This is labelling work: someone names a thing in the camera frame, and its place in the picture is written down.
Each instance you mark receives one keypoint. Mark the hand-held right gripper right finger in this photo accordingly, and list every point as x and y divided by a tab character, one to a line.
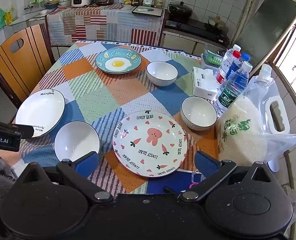
205	162

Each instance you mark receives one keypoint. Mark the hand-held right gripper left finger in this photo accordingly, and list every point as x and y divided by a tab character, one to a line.
89	160

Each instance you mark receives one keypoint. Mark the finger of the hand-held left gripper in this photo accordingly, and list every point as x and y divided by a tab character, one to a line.
25	130

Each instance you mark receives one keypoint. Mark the white bowl with dark rim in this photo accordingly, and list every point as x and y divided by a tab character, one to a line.
75	140
161	71
198	112

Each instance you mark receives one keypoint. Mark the white plate with dark rim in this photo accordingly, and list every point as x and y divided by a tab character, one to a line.
40	110

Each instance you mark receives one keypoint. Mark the pink bunny carrot plate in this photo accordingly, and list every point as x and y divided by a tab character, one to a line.
150	140

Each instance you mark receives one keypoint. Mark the teal fried egg plate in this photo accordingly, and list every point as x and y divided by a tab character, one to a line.
118	62

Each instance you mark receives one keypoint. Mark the stack of small bowls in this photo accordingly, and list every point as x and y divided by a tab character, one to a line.
64	0

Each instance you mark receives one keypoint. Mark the wooden chair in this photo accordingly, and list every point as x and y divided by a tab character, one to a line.
20	60

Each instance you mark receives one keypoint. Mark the white tissue pack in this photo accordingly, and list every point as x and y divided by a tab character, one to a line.
204	85

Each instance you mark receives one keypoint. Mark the green label water bottle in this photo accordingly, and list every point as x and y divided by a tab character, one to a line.
233	87

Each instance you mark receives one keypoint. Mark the red label water bottle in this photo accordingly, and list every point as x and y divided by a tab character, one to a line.
225	67

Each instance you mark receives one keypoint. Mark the yellow dish soap bottle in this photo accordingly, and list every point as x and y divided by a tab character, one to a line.
11	15

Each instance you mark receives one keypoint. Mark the blue label water bottle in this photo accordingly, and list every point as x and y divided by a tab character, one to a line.
235	68

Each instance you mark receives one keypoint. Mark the green plastic basket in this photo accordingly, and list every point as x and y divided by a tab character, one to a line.
211	58

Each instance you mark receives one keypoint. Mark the metal faucet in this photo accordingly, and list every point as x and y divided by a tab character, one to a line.
28	8

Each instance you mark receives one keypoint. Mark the white cap water bottle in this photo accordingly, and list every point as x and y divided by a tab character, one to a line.
231	52

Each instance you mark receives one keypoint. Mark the blue bowl with chopsticks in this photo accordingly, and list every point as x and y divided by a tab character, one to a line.
51	5

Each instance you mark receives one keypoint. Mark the striped counter cloth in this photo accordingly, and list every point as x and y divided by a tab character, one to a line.
88	22

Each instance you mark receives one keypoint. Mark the black gas stove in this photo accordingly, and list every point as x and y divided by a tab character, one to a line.
198	28

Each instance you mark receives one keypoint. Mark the pot with glass lid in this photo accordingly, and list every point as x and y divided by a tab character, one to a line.
216	22

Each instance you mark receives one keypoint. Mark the grey metal panel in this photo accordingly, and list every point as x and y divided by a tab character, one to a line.
265	35

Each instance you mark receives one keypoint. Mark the black wok with lid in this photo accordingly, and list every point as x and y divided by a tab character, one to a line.
180	10

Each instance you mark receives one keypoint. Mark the cutting board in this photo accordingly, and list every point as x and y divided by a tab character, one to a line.
148	13

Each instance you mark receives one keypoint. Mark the kitchen knife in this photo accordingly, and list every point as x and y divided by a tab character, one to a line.
145	9

